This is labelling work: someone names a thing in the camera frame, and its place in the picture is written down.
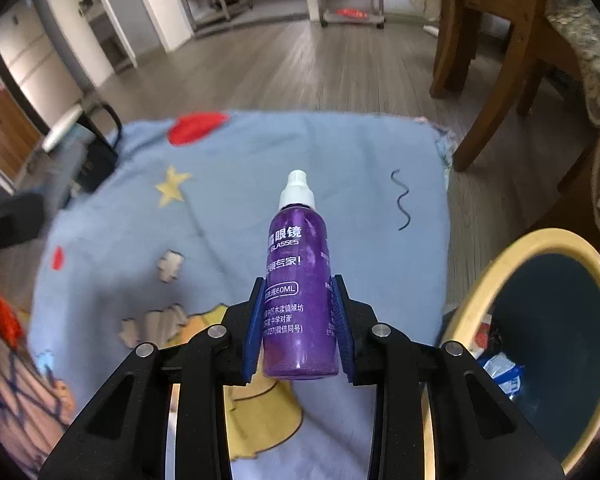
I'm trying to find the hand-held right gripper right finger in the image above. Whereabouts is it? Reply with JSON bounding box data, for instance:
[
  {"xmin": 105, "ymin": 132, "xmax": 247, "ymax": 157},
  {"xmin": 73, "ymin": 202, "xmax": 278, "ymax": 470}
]
[{"xmin": 330, "ymin": 275, "xmax": 566, "ymax": 480}]

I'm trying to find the black mug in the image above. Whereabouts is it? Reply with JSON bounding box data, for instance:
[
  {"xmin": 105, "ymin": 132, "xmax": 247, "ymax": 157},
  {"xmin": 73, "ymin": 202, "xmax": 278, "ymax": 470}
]
[{"xmin": 42, "ymin": 102, "xmax": 123, "ymax": 193}]

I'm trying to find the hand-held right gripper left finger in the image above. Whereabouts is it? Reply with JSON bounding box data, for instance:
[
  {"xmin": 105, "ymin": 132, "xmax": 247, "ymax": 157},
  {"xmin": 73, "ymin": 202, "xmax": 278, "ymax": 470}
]
[{"xmin": 37, "ymin": 276, "xmax": 266, "ymax": 480}]

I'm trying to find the white fridge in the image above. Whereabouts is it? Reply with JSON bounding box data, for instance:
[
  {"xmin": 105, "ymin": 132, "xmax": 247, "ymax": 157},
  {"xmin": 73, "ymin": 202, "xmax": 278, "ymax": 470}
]
[{"xmin": 0, "ymin": 0, "xmax": 103, "ymax": 133}]

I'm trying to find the purple spray bottle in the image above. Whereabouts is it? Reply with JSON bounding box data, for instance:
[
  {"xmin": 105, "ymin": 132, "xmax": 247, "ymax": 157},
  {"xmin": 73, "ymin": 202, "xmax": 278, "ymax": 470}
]
[{"xmin": 261, "ymin": 170, "xmax": 341, "ymax": 381}]

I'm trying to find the wooden chair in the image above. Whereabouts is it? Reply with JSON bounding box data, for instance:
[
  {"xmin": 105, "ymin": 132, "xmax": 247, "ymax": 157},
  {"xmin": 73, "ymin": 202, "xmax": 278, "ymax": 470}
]
[{"xmin": 429, "ymin": 0, "xmax": 588, "ymax": 173}]

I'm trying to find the blue bin with yellow rim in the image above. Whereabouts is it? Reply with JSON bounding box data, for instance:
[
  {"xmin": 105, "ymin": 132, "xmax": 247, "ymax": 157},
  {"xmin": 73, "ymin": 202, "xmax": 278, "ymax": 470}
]
[{"xmin": 437, "ymin": 228, "xmax": 600, "ymax": 476}]

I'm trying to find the blue printed blanket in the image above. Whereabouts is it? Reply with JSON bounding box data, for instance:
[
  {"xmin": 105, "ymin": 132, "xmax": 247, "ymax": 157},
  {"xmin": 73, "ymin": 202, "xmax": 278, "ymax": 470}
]
[{"xmin": 27, "ymin": 110, "xmax": 453, "ymax": 480}]

